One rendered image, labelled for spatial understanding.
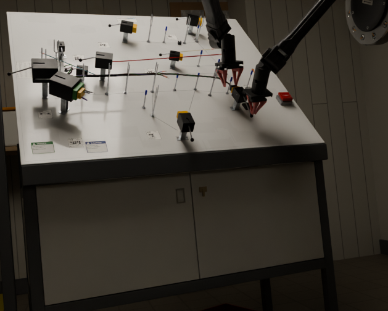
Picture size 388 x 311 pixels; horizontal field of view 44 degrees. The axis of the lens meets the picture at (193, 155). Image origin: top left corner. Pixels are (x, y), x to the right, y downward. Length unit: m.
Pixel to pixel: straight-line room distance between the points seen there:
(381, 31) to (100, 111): 1.11
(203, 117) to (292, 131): 0.38
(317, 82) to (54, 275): 3.05
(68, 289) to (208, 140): 0.73
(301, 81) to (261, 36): 0.50
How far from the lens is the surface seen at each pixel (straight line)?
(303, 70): 4.20
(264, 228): 1.94
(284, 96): 2.17
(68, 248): 1.71
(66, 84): 1.77
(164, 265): 1.79
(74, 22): 2.45
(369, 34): 1.19
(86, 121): 1.84
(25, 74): 2.06
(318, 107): 4.20
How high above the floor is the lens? 0.77
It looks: 3 degrees up
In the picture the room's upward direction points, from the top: 5 degrees counter-clockwise
